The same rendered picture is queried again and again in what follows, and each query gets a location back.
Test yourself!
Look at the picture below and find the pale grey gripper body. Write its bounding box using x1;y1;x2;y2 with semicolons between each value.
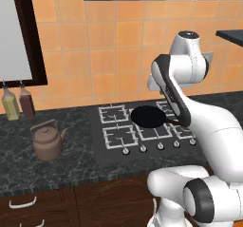
146;73;164;95

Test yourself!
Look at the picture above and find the brown kettle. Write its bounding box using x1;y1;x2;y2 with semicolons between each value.
29;119;69;162

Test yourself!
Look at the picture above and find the black frying pan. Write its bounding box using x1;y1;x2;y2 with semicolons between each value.
130;104;182;129

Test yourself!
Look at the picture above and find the black gas hob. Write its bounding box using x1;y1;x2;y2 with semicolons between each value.
89;98;210;168

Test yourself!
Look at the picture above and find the dark wood cupboard door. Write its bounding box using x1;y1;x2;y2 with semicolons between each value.
73;177;159;227

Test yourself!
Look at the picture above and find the dark red bottle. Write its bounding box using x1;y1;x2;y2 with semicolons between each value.
18;80;36;121

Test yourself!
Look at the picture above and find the yellow oil bottle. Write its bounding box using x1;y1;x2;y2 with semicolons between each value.
1;81;21;122

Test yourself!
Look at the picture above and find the dark framed window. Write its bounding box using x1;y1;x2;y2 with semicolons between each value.
0;0;48;88

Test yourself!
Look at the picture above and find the dark wood drawer front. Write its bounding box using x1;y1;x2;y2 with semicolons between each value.
0;212;79;227
0;186;77;218

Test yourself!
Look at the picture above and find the grey wall socket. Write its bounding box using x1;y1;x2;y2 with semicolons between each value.
202;50;215;67

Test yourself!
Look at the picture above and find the dark wall shelf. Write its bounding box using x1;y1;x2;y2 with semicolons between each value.
215;28;243;48

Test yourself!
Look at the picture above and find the white drawer handle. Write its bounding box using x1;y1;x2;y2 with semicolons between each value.
8;196;38;210
18;218;46;227

